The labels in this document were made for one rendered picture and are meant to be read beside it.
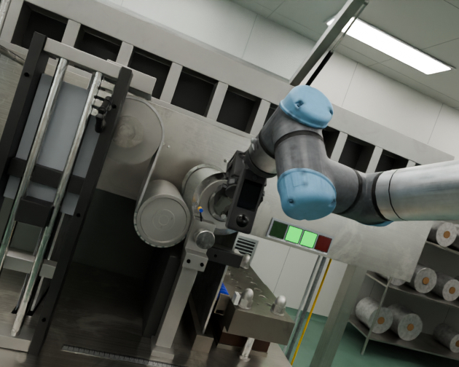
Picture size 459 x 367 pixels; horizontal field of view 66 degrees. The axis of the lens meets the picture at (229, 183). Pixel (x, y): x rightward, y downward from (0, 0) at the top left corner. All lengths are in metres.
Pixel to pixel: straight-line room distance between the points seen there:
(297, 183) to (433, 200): 0.17
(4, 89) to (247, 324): 0.90
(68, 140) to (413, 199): 0.56
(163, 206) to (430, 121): 4.10
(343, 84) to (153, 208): 3.40
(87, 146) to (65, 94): 0.10
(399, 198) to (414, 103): 4.02
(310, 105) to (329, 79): 3.43
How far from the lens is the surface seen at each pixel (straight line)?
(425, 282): 4.35
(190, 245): 0.79
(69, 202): 0.71
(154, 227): 0.81
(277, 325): 0.92
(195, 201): 0.80
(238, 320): 0.88
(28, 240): 1.21
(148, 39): 1.15
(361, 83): 4.13
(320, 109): 0.53
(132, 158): 0.79
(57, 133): 0.70
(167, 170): 1.12
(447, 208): 0.50
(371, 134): 1.36
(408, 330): 4.46
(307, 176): 0.47
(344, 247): 1.37
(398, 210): 0.53
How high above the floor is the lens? 1.34
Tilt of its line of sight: 3 degrees down
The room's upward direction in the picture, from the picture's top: 19 degrees clockwise
